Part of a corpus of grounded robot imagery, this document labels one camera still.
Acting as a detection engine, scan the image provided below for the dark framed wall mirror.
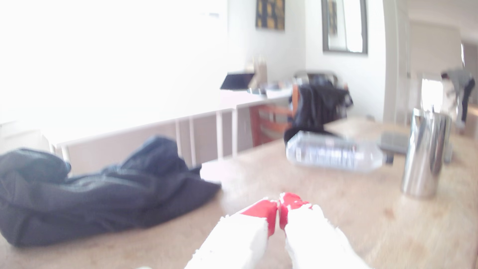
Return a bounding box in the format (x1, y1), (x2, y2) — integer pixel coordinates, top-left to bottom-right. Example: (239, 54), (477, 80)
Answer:
(321, 0), (368, 55)

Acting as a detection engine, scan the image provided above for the black garment on chair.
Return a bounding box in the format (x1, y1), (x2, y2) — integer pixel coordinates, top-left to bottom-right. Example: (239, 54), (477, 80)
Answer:
(284, 83), (353, 144)

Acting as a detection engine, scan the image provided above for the orange wooden chair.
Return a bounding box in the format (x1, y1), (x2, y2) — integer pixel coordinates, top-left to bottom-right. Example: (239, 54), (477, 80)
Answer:
(249, 85), (301, 147)

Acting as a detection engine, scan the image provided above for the clear plastic water bottle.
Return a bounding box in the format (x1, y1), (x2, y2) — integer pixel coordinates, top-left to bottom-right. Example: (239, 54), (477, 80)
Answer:
(286, 131), (394, 173)

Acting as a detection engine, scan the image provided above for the stainless steel tumbler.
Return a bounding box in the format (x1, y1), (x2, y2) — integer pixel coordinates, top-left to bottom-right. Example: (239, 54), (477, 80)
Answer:
(401, 108), (452, 199)

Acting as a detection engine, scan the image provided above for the yellow and black wall picture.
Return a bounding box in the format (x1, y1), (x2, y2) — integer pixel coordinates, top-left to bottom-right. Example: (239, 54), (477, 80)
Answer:
(255, 0), (285, 31)

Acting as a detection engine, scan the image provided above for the black laptop screen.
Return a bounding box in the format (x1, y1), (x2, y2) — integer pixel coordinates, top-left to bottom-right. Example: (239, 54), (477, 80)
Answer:
(220, 72), (255, 91)

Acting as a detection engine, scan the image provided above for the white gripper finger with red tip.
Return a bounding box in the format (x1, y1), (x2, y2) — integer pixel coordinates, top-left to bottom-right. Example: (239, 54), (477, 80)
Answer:
(279, 192), (372, 269)
(185, 198), (279, 269)

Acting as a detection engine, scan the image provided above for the dark navy fabric jacket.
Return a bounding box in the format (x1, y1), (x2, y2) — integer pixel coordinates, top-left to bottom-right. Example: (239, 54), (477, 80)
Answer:
(0, 135), (222, 248)

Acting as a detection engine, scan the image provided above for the white railing bench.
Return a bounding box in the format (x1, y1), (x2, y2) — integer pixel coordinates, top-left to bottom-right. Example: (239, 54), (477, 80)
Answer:
(52, 108), (239, 176)

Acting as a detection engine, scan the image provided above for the dark clothing on stand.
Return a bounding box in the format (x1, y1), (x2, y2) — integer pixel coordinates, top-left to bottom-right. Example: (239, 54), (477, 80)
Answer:
(441, 69), (476, 131)

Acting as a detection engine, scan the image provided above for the white desk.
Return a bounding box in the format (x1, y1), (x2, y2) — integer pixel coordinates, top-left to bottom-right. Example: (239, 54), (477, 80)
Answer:
(220, 88), (294, 110)

